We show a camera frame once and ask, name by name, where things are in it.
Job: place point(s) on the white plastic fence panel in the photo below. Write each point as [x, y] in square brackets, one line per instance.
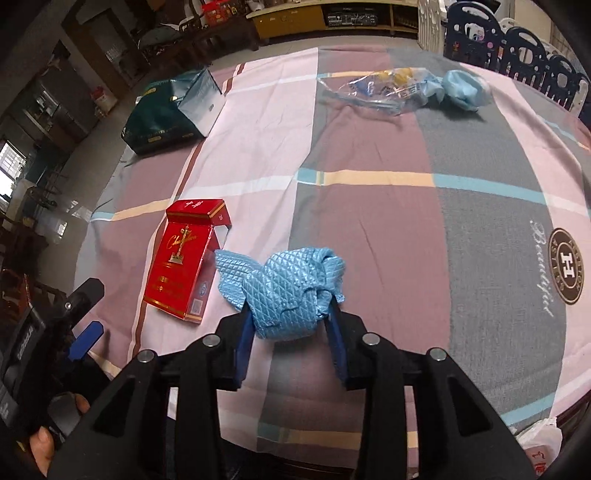
[431, 23]

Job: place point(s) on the red cardboard box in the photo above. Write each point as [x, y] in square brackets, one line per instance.
[178, 267]

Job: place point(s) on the yellow wooden low cabinet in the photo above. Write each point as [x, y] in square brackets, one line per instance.
[286, 21]

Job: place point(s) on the plaid tablecloth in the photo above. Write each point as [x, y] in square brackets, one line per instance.
[369, 207]

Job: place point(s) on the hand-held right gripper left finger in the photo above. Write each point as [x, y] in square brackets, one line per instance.
[242, 350]

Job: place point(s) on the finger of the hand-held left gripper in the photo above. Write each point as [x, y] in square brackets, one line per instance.
[85, 340]

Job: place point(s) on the navy plastic fence panel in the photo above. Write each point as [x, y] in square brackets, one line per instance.
[568, 83]
[524, 53]
[471, 32]

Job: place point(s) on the blue quilted cloth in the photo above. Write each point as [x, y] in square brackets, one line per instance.
[281, 290]

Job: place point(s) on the person's left hand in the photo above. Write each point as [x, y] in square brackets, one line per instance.
[41, 450]

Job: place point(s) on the black audio device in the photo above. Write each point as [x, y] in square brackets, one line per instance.
[346, 18]

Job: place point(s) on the window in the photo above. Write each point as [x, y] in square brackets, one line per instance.
[9, 168]

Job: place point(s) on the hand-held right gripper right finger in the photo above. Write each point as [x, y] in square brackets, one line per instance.
[337, 344]

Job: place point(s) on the light blue crumpled cloth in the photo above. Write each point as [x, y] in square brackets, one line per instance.
[461, 87]

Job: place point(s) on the white lined trash bin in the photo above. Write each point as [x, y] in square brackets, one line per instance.
[540, 443]

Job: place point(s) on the dark grey pouch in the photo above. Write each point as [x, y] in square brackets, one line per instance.
[157, 120]

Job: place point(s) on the dark wooden chair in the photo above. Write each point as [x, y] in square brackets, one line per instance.
[198, 44]

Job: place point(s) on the clear plastic bag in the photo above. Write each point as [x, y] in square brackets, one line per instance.
[369, 90]

